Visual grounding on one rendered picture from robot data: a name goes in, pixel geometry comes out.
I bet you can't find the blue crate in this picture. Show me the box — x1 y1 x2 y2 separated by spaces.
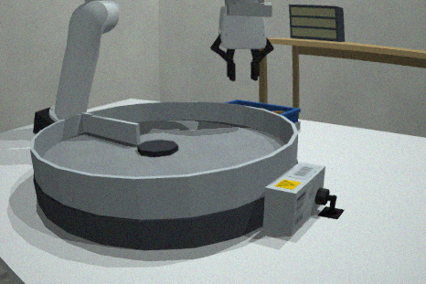
224 100 301 123

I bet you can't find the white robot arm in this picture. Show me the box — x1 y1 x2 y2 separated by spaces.
49 0 272 122

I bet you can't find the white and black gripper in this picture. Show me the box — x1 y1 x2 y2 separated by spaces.
210 5 274 81

